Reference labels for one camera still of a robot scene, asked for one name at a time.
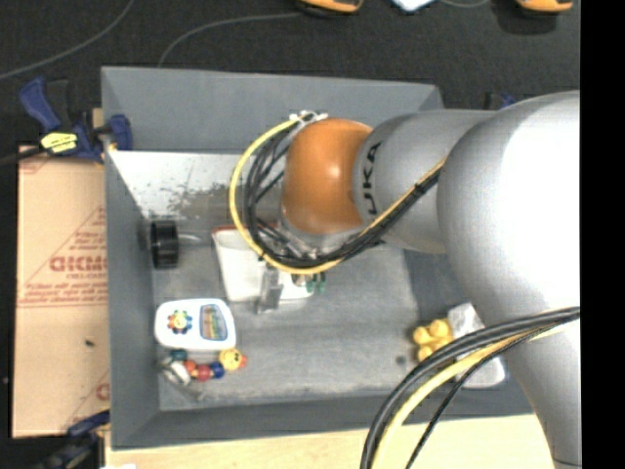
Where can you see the brown cardboard board, red print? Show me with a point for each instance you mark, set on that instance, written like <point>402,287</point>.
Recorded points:
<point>58,281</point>

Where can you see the white cup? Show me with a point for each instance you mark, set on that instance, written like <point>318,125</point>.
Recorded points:
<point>238,271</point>

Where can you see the grey metal bin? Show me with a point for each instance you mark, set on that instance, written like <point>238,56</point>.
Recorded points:
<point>312,340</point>

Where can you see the yellow toy duck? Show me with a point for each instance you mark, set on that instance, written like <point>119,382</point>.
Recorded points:
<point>432,337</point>

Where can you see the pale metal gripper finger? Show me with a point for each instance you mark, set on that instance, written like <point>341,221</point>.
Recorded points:
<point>278,292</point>
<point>266,295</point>

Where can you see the white cloth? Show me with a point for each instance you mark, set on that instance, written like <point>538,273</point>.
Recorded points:
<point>466,318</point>

